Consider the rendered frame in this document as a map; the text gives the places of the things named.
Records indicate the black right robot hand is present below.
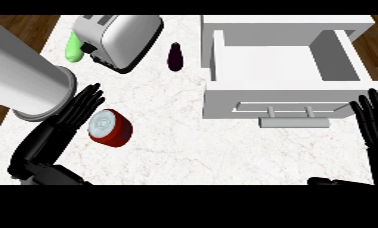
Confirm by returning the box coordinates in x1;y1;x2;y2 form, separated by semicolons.
305;87;378;186

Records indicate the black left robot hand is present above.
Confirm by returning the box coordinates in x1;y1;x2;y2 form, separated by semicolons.
6;83;106;186

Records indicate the red can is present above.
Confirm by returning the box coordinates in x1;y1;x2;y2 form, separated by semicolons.
87;108;134;148

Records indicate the white drawer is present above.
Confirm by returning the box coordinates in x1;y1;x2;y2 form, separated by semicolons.
209;28;375;85
202;80;378;120

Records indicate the white drawer front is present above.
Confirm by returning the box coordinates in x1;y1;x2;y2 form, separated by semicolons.
202;80;378;120

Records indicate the pale grey cylinder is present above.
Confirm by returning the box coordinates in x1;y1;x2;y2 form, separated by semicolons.
0;25;78;122

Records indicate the green cucumber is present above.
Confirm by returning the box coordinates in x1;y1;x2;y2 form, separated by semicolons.
63;30;85;64

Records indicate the silver toaster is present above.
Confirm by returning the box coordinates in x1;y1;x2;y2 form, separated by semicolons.
72;15;165;75

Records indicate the dark purple eggplant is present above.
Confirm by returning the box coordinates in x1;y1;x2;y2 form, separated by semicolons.
166;41;184;72

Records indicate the grey drawer handle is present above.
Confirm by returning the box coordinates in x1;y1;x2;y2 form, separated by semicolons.
258;105;330;129

